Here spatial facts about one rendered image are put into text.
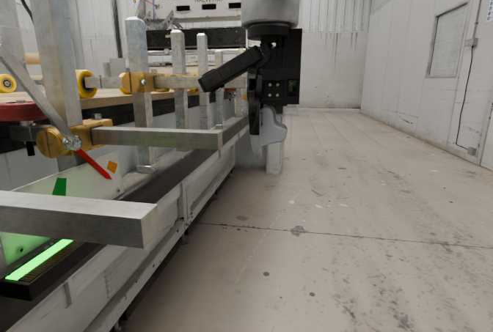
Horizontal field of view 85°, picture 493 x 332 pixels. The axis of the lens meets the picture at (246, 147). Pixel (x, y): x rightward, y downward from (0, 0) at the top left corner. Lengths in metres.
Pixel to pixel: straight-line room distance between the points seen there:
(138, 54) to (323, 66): 8.54
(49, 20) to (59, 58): 0.06
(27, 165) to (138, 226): 0.57
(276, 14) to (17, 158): 0.63
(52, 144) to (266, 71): 0.37
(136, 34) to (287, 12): 0.44
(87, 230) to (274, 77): 0.31
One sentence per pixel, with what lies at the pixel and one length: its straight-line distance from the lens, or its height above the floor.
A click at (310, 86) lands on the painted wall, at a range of 9.10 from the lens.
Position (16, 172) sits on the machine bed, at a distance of 0.79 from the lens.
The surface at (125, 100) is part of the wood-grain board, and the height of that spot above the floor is 0.89.
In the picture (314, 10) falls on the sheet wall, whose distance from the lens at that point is 9.36.
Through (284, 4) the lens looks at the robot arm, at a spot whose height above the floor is 1.05.
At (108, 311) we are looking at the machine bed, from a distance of 1.20.
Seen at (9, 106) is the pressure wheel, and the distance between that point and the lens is 0.67.
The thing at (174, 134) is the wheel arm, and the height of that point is 0.86.
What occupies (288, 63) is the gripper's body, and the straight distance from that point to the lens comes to 0.44.
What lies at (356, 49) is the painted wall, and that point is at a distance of 9.33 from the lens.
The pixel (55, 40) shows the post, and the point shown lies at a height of 1.01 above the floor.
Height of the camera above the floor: 0.95
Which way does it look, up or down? 14 degrees down
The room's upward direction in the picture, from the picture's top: straight up
